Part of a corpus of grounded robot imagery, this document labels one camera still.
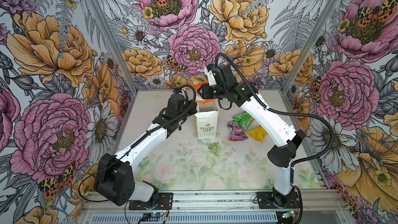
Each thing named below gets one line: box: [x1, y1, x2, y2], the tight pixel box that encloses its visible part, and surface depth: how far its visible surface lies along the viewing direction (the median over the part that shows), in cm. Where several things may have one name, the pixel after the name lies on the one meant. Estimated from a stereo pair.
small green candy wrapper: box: [207, 141, 221, 157], surface depth 91 cm
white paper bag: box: [194, 98, 220, 140], surface depth 85 cm
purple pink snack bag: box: [226, 120, 249, 142], surface depth 95 cm
